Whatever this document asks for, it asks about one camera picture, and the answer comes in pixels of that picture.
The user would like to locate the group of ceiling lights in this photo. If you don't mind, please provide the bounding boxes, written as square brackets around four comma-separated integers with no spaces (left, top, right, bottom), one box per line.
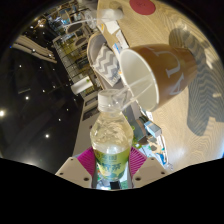
[0,19,88,141]

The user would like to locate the small blue tissue pack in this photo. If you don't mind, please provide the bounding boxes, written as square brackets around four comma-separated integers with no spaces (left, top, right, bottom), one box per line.
[143,120,163,138]

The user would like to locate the flat round red coaster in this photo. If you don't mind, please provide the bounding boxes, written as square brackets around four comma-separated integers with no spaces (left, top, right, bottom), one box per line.
[129,0,157,16]

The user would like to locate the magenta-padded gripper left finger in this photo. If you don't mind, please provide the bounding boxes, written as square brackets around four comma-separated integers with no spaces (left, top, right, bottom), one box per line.
[54,146,98,189]

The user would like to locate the group of dining chairs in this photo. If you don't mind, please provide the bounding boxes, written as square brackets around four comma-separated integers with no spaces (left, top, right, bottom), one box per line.
[56,6,98,48]

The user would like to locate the clear green-labelled drink bottle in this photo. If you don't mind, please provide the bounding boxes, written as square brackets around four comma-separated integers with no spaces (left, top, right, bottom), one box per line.
[89,88,135,183]

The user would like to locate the grey white chevron pillow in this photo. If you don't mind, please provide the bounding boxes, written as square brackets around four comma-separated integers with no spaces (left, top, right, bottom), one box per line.
[93,44,122,86]

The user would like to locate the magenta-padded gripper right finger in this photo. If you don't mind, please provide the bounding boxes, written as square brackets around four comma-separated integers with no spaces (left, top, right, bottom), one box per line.
[127,146,170,189]

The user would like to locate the brown paper cup white letters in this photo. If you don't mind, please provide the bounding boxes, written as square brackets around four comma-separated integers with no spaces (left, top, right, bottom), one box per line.
[118,44,198,113]

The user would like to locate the grey curved sofa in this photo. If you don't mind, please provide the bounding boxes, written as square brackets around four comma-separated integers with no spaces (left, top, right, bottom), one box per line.
[85,31,148,134]

